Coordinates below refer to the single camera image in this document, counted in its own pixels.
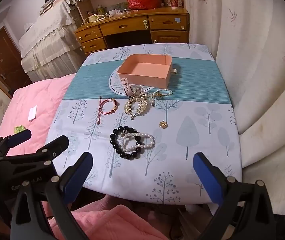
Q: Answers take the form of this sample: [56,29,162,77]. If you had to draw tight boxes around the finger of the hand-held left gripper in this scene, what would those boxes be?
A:
[0,129,32,160]
[0,135,70,167]

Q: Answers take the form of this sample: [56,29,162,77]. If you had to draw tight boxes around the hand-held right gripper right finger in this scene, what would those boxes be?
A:
[193,152,277,240]

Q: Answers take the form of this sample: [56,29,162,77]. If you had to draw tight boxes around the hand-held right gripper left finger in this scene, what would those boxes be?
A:
[10,151,94,240]

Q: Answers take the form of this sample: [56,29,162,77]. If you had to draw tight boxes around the black bead bracelet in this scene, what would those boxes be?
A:
[109,127,143,160]

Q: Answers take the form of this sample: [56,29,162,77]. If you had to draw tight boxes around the red cord bracelet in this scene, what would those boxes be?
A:
[97,96,118,125]

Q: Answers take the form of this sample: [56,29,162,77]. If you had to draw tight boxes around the white pearl bracelet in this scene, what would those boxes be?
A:
[119,131,156,153]

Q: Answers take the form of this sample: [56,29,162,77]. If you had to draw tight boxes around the gold hair comb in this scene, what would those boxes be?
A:
[124,97,151,120]

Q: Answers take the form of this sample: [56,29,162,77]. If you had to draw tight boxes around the pink watch strap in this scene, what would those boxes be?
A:
[121,78,133,97]

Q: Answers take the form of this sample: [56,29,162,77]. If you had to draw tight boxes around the long pearl necklace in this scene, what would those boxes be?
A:
[146,88,173,107]

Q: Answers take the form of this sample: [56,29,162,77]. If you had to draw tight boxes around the round beige brooch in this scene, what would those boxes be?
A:
[132,86,145,100]

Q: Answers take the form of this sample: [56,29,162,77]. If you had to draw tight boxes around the pink box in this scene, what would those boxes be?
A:
[117,54,179,90]

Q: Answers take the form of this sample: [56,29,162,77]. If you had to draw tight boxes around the white paper slip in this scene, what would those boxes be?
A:
[28,106,38,121]

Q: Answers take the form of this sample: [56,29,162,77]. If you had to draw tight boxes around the pink blanket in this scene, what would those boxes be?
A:
[0,74,76,157]

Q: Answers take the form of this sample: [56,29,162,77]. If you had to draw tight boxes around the pink fuzzy clothing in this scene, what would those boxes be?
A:
[42,197,169,240]

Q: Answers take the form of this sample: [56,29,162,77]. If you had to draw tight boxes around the tree print tablecloth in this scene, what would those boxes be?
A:
[45,43,243,204]

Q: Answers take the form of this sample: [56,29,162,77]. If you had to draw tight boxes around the brown wooden door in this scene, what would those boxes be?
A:
[0,26,31,93]

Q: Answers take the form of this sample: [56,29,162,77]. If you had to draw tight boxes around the white lace furniture cover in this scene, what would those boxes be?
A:
[19,0,83,79]

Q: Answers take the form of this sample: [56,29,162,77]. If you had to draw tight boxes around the white floral curtain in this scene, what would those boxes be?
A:
[183,0,285,215]

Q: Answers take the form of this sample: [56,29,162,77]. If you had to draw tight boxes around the stack of books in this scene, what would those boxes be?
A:
[40,0,70,14]

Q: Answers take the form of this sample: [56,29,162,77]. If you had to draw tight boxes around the wooden desk with hutch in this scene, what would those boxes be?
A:
[66,0,190,54]

